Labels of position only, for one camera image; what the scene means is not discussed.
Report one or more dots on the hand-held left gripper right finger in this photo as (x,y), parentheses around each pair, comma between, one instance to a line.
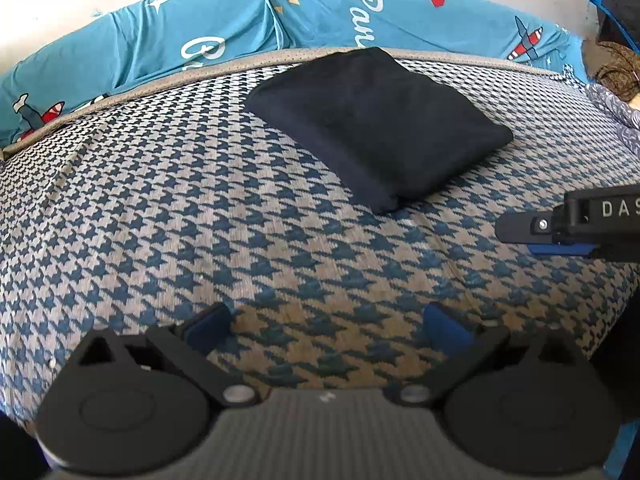
(445,331)

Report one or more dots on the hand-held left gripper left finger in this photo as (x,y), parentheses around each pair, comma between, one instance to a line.
(210,329)

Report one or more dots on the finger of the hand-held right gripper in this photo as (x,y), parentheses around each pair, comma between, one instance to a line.
(525,227)

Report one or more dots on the black t-shirt with red print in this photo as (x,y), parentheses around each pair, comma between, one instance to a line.
(380,125)

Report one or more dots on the houndstooth bed mattress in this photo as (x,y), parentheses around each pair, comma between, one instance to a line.
(200,220)

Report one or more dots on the grey patterned cloth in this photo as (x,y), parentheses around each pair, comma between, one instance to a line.
(620,115)

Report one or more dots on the brown crumpled cloth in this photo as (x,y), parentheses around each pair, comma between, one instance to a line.
(620,70)

